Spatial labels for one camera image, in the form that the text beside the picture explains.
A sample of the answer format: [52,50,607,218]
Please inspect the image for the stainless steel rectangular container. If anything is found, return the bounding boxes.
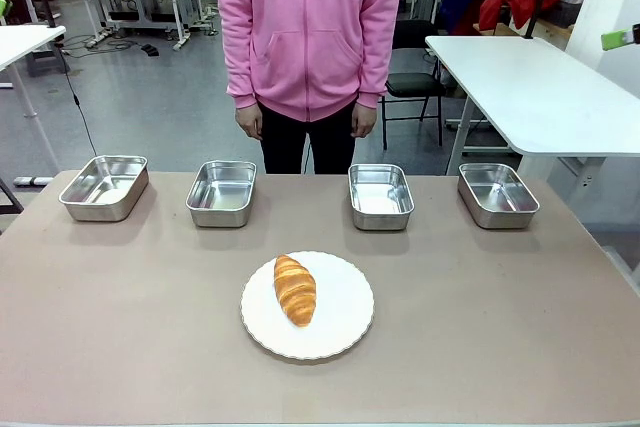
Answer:
[58,154,150,223]
[185,160,258,229]
[457,162,541,230]
[347,163,416,232]

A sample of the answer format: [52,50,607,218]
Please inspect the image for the person's left hand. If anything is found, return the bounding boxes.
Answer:
[349,102,377,140]

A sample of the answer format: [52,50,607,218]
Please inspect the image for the small white table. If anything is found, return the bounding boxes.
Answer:
[0,24,67,173]

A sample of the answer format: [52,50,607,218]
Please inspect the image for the thin black hanging cable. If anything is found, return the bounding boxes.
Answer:
[53,40,100,157]

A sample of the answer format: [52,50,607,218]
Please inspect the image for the person's right forearm pink sleeve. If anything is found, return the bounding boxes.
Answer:
[219,16,261,111]

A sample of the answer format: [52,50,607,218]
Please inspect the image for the golden brown croissant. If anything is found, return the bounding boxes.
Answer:
[273,254,318,329]

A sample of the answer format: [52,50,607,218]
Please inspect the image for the grey storage basket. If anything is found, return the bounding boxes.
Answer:
[548,0,585,29]

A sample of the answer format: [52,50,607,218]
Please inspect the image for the person's left forearm pink sleeve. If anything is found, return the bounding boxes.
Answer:
[355,16,404,111]

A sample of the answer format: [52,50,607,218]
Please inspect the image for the white scalloped plate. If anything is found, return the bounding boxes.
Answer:
[240,250,376,361]

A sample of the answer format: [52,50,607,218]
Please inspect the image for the black folding chair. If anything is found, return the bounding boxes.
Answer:
[380,20,447,151]

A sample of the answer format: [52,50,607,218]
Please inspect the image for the person in pink hoodie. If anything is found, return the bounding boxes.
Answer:
[214,0,404,176]

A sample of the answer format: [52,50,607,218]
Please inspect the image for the black floor cables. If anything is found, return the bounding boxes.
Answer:
[58,32,147,59]

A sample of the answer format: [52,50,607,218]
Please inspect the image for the person's right hand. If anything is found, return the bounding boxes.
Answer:
[234,102,265,141]

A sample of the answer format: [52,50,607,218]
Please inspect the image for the large white table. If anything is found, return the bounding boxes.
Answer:
[424,35,640,177]

